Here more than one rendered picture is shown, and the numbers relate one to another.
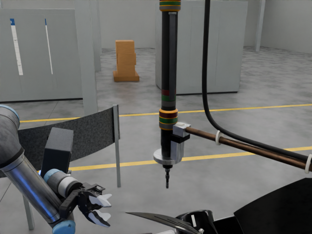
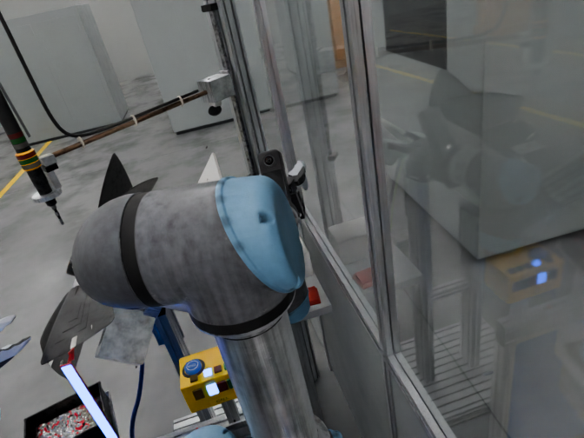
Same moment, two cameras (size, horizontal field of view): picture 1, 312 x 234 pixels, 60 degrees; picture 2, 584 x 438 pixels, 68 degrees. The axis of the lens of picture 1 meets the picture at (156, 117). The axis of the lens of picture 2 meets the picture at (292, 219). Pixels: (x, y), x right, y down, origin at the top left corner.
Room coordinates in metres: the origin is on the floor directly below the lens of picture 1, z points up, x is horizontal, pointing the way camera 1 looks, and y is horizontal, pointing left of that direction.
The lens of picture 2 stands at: (-0.09, 0.99, 1.84)
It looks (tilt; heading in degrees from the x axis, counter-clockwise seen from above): 30 degrees down; 275
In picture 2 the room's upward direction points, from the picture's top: 12 degrees counter-clockwise
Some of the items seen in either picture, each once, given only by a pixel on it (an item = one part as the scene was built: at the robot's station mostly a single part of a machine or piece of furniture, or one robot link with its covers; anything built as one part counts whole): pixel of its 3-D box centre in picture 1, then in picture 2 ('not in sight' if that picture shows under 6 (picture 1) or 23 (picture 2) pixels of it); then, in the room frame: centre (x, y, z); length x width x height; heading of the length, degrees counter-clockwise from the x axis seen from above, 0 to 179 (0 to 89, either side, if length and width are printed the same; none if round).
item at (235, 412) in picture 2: not in sight; (228, 402); (0.23, 0.26, 0.92); 0.03 x 0.03 x 0.12; 13
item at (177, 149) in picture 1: (171, 141); (43, 177); (0.59, -0.04, 1.50); 0.09 x 0.07 x 0.10; 48
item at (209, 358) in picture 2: not in sight; (217, 376); (0.23, 0.26, 1.02); 0.16 x 0.10 x 0.11; 13
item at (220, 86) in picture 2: not in sight; (217, 87); (0.18, -0.49, 1.54); 0.10 x 0.07 x 0.08; 48
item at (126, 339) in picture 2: not in sight; (125, 335); (0.55, 0.01, 0.98); 0.20 x 0.16 x 0.20; 13
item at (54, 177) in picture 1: (58, 182); not in sight; (0.91, 0.38, 1.18); 0.11 x 0.08 x 0.09; 51
